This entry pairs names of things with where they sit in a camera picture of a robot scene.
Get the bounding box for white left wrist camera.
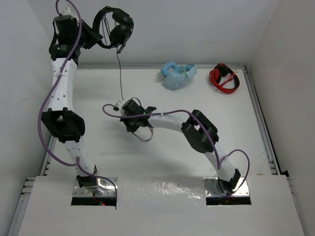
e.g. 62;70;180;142
63;5;79;23

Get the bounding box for red black headphones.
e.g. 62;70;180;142
209;63;240;94

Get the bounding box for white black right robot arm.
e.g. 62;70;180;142
116;99;241;193

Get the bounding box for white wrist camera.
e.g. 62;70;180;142
63;5;79;23
113;101;125;115

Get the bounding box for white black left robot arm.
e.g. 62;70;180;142
40;15;103;189

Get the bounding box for black headset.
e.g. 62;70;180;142
92;6;134;54

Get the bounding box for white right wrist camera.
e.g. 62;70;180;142
113;101;125;115

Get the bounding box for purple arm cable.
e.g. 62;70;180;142
102;103;251;197
37;0;118;205

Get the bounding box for thin black headset cable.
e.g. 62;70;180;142
102;12;155;142

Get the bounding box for light blue headphones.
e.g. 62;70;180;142
157;61;197;90

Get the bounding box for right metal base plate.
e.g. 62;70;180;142
203;177;250;198

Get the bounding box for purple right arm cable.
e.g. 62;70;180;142
102;103;251;197

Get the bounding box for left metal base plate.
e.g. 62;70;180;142
72;178;117;198

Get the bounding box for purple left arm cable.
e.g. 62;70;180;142
37;0;118;205

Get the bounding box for metal base plate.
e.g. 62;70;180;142
72;178;117;198
203;177;250;198

